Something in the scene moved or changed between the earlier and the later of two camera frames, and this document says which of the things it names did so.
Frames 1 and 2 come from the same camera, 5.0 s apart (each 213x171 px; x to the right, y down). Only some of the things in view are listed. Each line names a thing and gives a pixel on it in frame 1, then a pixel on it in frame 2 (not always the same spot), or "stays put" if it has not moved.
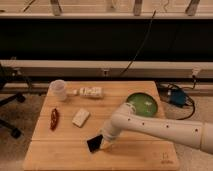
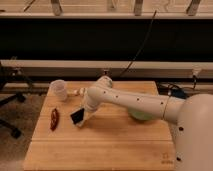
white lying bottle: x=88 y=92 stays put
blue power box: x=177 y=97 stays put
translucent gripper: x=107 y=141 -> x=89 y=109
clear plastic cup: x=57 y=91 stays put
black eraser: x=94 y=143 -> x=77 y=115
